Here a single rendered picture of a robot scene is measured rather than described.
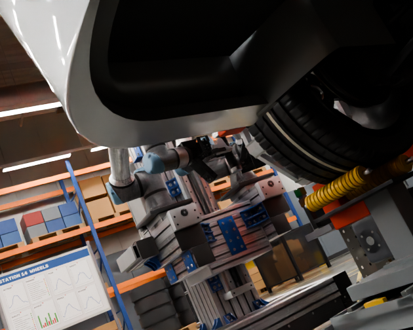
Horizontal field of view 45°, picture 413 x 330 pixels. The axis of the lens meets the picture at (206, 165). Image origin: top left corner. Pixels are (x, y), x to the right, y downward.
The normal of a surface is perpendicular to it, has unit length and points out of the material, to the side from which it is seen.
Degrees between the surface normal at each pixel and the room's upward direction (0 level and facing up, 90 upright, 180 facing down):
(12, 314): 90
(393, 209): 90
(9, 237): 90
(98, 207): 90
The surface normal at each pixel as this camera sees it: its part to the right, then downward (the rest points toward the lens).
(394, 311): -0.77, 0.18
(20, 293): 0.40, -0.41
